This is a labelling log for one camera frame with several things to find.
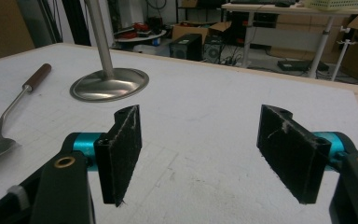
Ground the black flat device on floor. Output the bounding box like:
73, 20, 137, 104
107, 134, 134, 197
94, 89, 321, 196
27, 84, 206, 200
276, 59, 330, 73

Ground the round white table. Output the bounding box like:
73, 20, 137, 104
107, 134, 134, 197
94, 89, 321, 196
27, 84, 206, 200
114, 29, 168, 44

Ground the black computer case with fan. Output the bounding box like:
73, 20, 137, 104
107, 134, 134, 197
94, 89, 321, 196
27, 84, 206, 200
202, 35, 227, 64

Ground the metal spatula with wooden handle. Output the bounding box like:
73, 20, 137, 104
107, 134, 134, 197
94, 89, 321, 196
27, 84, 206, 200
0, 63, 52, 164

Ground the white desk with metal legs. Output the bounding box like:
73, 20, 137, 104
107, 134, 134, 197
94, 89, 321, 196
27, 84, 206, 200
221, 2, 358, 79

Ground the white plastic basket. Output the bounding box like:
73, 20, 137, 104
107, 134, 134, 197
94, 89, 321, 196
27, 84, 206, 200
303, 0, 358, 10

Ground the white plastic stand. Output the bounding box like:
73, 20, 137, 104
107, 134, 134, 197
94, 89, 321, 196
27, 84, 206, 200
331, 25, 358, 82

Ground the metal stand with round base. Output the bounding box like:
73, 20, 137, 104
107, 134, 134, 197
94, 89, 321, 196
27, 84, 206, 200
69, 0, 150, 103

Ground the black computer tower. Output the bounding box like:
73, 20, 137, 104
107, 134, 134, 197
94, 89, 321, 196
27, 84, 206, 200
169, 33, 203, 62

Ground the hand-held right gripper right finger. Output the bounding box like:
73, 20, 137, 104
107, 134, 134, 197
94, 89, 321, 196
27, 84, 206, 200
255, 104, 333, 205

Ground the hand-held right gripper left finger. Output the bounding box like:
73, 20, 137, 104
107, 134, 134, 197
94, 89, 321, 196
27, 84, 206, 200
93, 104, 144, 208

